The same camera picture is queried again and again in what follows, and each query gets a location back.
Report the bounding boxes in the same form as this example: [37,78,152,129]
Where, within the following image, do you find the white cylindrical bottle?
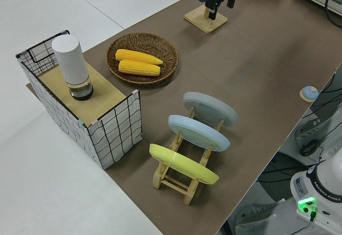
[51,34,94,101]

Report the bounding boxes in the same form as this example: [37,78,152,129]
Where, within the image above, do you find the light blue plate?
[167,114,231,153]

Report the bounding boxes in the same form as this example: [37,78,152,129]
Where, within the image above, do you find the round wicker basket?
[106,33,179,88]

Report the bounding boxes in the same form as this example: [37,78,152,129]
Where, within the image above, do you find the low wooden plate rack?
[152,106,226,206]

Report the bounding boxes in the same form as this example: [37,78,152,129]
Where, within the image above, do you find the light wooden shelf board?
[37,62,126,126]

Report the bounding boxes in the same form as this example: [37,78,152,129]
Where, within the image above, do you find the green lit cable plug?
[308,204,318,222]

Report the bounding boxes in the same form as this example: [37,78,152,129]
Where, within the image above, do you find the black coiled cable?
[299,138,320,157]

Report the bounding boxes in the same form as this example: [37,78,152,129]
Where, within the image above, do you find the black wire grid box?
[15,29,142,170]

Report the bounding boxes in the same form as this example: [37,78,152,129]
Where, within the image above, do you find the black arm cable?
[324,0,342,29]

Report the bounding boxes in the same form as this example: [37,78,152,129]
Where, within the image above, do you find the wooden mug stand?
[183,1,229,35]

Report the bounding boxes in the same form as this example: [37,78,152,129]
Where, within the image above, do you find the gray plate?
[182,91,239,129]

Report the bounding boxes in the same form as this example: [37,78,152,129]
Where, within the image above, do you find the yellow corn cob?
[115,49,164,66]
[118,60,161,77]

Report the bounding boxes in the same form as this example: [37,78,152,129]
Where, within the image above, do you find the blue service bell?
[299,85,319,103]

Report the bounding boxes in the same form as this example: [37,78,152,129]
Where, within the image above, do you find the yellow plate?
[149,143,220,185]

